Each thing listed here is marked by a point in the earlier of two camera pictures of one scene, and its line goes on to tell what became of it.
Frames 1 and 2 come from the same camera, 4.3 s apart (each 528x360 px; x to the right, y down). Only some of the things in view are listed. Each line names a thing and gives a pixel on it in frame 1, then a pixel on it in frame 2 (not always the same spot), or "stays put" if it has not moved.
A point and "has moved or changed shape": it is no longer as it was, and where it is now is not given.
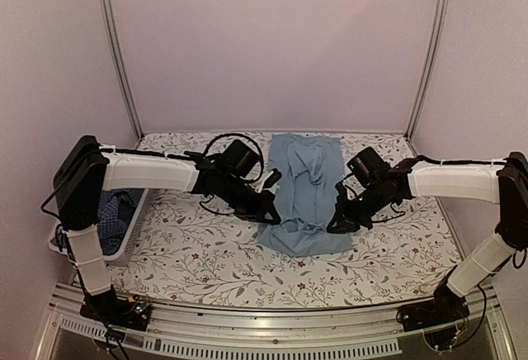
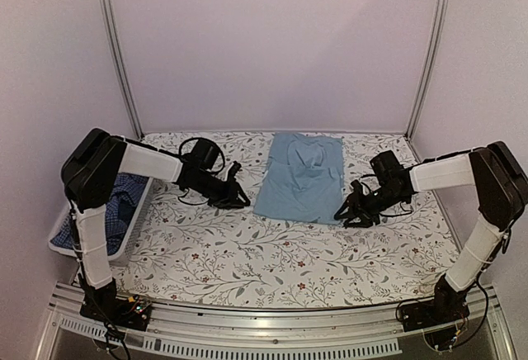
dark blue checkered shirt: x=116 y=209 stays put
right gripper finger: x=341 y=225 -> x=346 y=209
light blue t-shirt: x=311 y=167 has moved or changed shape
